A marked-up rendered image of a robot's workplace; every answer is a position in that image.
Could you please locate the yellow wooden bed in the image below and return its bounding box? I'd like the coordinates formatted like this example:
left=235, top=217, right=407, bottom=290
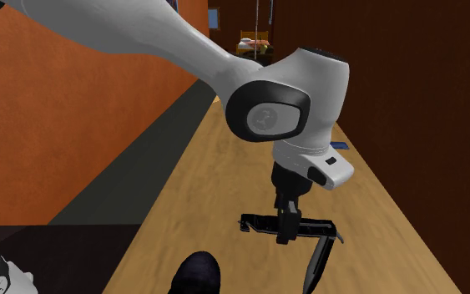
left=235, top=29, right=275, bottom=57

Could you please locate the blue framed window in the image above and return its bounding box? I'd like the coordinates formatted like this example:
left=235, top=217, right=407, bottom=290
left=208, top=8, right=221, bottom=31

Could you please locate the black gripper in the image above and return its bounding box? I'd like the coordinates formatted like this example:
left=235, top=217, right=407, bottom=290
left=270, top=160, right=314, bottom=246

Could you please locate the dark rounded object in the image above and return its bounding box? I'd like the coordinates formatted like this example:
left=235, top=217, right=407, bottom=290
left=166, top=251, right=223, bottom=294

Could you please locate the dark robot stand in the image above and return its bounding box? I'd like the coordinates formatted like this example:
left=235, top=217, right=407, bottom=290
left=0, top=223, right=143, bottom=294

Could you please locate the black angled kitchen tool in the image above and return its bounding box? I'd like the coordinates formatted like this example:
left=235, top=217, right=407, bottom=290
left=238, top=212, right=346, bottom=294

